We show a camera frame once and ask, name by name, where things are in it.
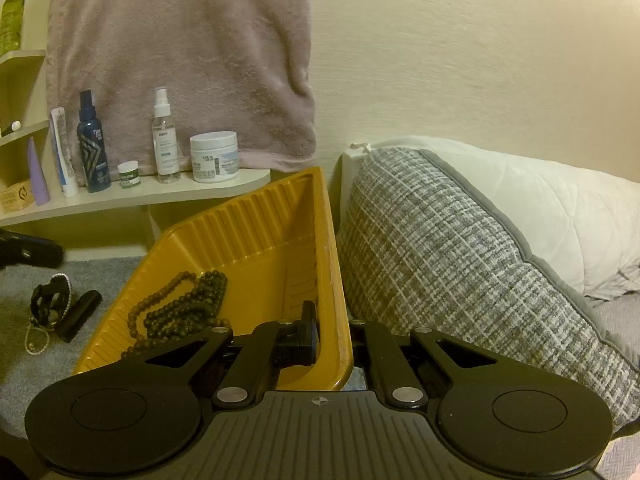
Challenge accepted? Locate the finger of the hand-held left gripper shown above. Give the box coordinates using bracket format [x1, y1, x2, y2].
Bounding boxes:
[0, 229, 32, 267]
[17, 239, 66, 267]

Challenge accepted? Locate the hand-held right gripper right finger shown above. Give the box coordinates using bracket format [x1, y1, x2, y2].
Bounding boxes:
[348, 317, 501, 408]

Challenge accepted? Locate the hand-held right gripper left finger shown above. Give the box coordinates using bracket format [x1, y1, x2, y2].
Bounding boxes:
[120, 300, 321, 409]

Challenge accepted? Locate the white pearl necklace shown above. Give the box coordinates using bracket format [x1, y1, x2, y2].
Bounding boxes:
[24, 272, 73, 357]

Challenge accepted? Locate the black bracelet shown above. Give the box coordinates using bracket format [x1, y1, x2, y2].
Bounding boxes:
[30, 274, 75, 326]

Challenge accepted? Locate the black tube case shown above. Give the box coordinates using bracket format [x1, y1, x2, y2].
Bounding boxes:
[56, 290, 104, 343]

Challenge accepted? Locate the orange plastic tray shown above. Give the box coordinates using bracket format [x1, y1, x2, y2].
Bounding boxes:
[71, 166, 355, 392]

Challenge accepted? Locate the brown bead necklace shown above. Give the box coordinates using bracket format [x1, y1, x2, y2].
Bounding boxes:
[120, 270, 232, 361]

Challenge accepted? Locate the small cardboard box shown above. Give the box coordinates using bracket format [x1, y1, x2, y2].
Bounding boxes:
[0, 180, 35, 212]

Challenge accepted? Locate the purple tube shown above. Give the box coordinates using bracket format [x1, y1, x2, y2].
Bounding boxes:
[27, 136, 52, 207]

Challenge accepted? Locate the white and blue tube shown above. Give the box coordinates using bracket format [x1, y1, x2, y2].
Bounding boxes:
[49, 106, 80, 198]

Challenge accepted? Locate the dark blue spray bottle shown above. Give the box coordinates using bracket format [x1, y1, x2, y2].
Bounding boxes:
[76, 89, 112, 193]

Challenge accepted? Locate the small green label jar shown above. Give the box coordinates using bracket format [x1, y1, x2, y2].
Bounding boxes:
[118, 161, 141, 189]

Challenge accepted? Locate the grey woven cushion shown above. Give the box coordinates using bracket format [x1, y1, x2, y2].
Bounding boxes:
[337, 146, 640, 428]

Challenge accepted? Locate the cream shelf unit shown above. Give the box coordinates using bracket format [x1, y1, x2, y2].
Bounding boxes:
[0, 49, 272, 261]

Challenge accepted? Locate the grey fluffy mat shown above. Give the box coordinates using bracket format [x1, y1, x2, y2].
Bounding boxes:
[0, 255, 146, 431]

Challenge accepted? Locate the clear spray bottle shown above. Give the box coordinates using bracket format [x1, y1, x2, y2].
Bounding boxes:
[151, 87, 182, 184]

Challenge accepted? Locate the white cream jar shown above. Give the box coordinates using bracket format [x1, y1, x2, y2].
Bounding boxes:
[189, 131, 240, 183]

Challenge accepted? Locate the green bottle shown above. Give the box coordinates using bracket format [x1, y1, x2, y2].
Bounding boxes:
[0, 0, 25, 58]

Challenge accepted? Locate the pink hanging towel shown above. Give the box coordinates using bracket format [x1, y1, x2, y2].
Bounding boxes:
[46, 0, 318, 173]

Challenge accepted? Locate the white quilted pillow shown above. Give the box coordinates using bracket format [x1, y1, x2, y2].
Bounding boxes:
[340, 136, 640, 301]

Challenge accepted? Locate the pink patterned bedsheet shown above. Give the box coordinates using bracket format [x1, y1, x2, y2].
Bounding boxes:
[582, 290, 640, 480]

